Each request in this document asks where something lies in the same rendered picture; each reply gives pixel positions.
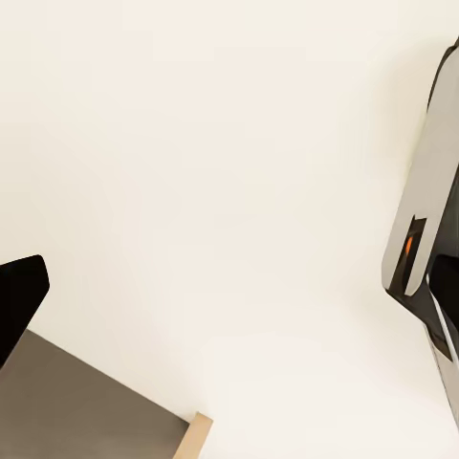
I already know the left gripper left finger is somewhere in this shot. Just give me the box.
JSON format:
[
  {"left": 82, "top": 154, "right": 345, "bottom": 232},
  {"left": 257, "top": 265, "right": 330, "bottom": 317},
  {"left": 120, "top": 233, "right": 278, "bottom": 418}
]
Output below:
[{"left": 0, "top": 254, "right": 50, "bottom": 370}]

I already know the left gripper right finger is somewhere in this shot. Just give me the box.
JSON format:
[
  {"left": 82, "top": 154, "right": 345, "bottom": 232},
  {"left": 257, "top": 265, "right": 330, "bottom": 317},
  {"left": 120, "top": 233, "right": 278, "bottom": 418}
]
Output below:
[{"left": 428, "top": 253, "right": 459, "bottom": 332}]

